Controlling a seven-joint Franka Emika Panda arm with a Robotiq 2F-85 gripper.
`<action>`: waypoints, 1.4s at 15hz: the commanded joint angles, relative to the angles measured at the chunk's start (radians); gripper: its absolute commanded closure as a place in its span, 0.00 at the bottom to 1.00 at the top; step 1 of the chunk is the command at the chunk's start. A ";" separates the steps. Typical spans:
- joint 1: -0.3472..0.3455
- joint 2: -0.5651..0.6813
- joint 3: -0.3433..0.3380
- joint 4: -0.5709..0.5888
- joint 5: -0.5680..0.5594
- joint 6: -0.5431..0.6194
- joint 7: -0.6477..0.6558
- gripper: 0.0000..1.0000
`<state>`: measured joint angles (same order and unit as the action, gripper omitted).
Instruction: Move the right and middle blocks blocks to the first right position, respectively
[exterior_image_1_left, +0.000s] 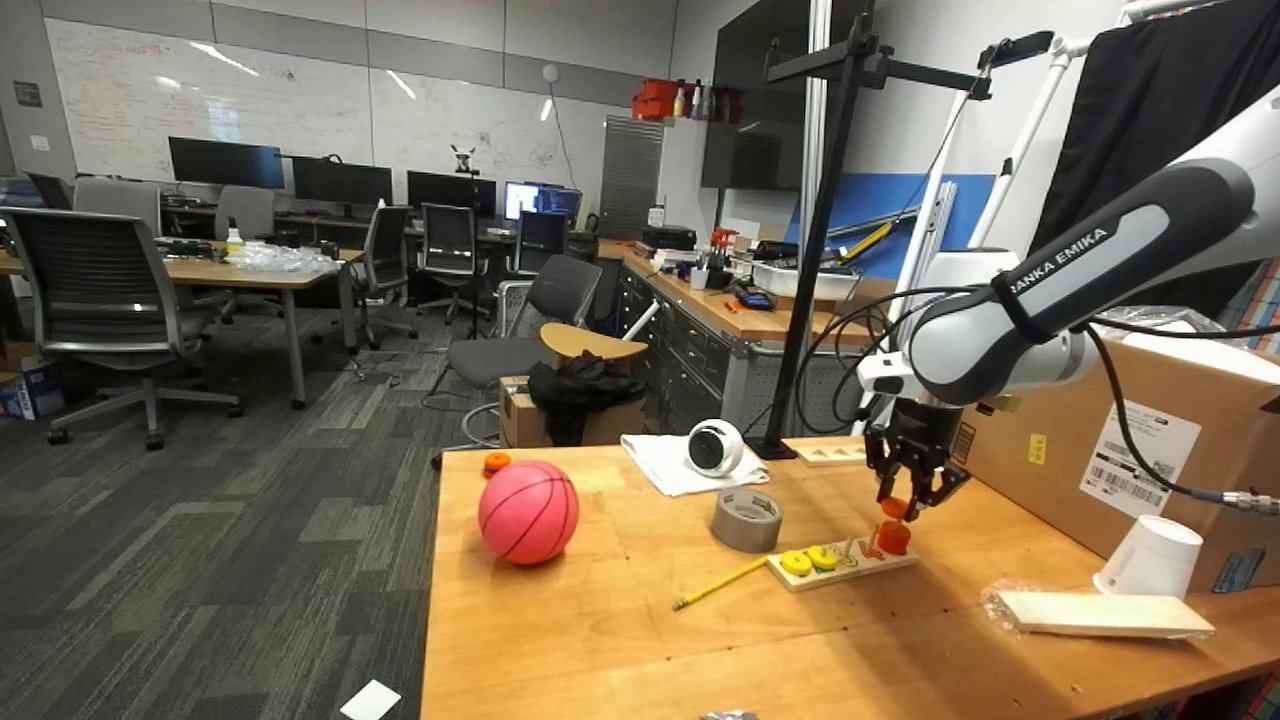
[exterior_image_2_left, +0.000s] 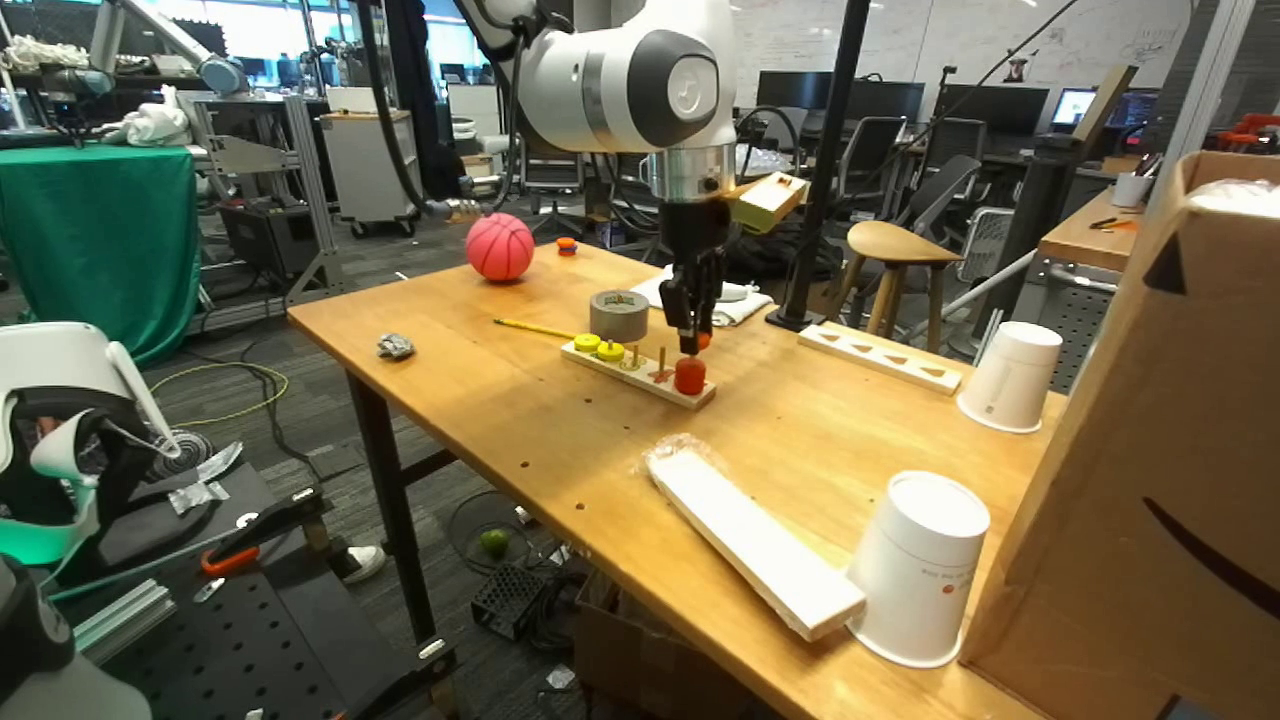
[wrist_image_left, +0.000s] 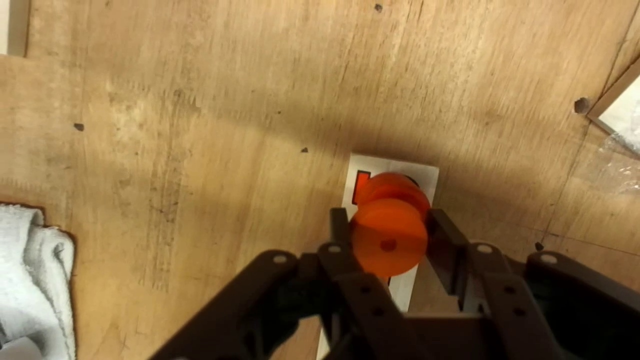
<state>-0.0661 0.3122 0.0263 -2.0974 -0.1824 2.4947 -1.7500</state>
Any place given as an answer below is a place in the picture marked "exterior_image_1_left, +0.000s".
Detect monitor with blue screen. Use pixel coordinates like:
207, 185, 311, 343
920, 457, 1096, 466
499, 179, 590, 222

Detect light wooden peg strip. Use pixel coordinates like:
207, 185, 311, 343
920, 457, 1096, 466
780, 432, 871, 466

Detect black camera stand pole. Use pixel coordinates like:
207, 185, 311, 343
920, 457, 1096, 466
758, 8, 995, 465

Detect black office chair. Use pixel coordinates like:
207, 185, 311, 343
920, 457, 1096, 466
358, 195, 422, 352
413, 195, 497, 336

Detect white round webcam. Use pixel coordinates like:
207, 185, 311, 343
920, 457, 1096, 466
685, 414, 753, 482

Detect pink basketball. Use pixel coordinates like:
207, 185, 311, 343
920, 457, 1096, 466
478, 458, 586, 573

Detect white numbered peg board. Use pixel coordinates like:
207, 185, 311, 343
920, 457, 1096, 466
764, 529, 924, 590

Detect grey padded office chair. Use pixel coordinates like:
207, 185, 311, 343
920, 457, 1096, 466
445, 247, 608, 402

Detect black computer monitor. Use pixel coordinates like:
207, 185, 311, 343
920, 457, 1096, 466
406, 167, 499, 222
164, 131, 290, 195
290, 152, 400, 211

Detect grey mesh office chair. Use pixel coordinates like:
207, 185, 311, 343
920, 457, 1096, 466
0, 205, 250, 457

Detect white tripod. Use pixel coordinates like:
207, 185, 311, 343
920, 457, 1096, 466
847, 28, 1094, 438

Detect black cloth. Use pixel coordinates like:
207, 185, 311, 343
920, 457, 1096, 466
1031, 0, 1280, 321

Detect long wooden workbench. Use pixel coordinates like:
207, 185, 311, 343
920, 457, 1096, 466
593, 235, 883, 438

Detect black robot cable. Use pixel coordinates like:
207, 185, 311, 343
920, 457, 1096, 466
798, 280, 1280, 520

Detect white paper cup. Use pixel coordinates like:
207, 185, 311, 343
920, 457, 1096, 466
1088, 513, 1210, 602

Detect grey metal cabinet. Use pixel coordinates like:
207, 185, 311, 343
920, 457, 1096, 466
597, 113, 667, 244

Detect white paper sheet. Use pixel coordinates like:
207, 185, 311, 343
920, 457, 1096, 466
335, 676, 406, 720

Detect light grey office chair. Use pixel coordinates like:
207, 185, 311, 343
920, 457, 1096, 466
214, 179, 282, 247

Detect black wall screen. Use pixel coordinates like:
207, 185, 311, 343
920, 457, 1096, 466
701, 0, 812, 195

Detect white paper pad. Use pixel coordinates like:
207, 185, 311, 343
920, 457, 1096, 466
618, 429, 773, 499

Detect red bag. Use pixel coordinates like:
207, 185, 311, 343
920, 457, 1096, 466
629, 76, 679, 126

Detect grey tape roll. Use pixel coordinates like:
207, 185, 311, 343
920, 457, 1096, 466
708, 482, 787, 555

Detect white plastic bin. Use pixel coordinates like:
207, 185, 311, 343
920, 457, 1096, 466
748, 256, 865, 307

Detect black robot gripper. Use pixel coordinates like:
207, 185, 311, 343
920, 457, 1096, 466
859, 397, 975, 520

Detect white plastic-wrapped foam board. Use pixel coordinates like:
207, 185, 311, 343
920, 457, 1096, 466
987, 580, 1222, 649

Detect wooden stool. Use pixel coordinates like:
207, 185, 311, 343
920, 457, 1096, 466
538, 315, 657, 372

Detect white plastic packing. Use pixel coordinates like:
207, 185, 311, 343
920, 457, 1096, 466
1113, 304, 1280, 386

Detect large cardboard box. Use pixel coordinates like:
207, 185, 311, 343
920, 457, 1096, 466
962, 315, 1280, 598

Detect yellow pencil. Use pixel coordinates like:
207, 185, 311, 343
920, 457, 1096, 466
667, 552, 775, 614

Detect wooden desk grey legs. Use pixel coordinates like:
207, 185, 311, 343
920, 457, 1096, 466
159, 241, 367, 410

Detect black backpack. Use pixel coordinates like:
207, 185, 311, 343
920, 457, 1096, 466
526, 348, 652, 447

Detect blue wall panel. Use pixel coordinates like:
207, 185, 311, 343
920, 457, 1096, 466
798, 167, 1002, 410

